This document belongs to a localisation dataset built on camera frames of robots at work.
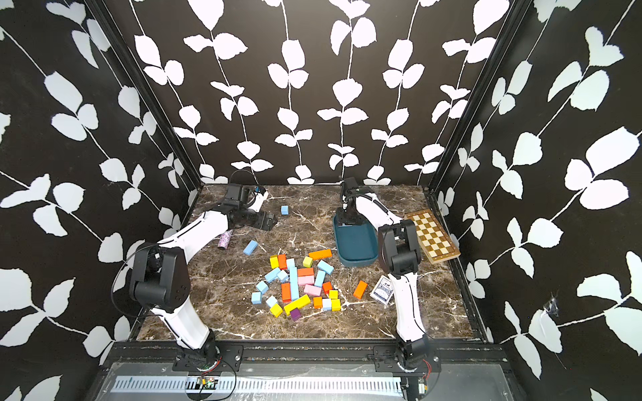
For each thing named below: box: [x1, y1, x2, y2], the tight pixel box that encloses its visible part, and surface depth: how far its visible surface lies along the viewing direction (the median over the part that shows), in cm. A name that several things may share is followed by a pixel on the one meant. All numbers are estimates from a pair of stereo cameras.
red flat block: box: [297, 267, 315, 278], surface depth 93 cm
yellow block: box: [269, 254, 280, 270], surface depth 95 cm
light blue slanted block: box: [314, 269, 327, 288], surface depth 92 cm
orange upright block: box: [280, 282, 292, 304], surface depth 88 cm
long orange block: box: [308, 248, 333, 260], surface depth 100 cm
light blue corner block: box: [250, 291, 262, 305], surface depth 86 cm
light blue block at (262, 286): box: [255, 280, 270, 295], surface depth 88 cm
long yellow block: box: [283, 294, 311, 316], surface depth 86 cm
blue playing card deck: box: [369, 275, 395, 305], surface depth 88 cm
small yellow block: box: [270, 303, 284, 319], surface depth 83 cm
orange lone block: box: [352, 279, 368, 300], surface depth 90 cm
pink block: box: [303, 284, 322, 297], surface depth 88 cm
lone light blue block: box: [243, 239, 259, 256], surface depth 100 cm
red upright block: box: [277, 253, 288, 271], surface depth 95 cm
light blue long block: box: [264, 267, 286, 283], surface depth 92 cm
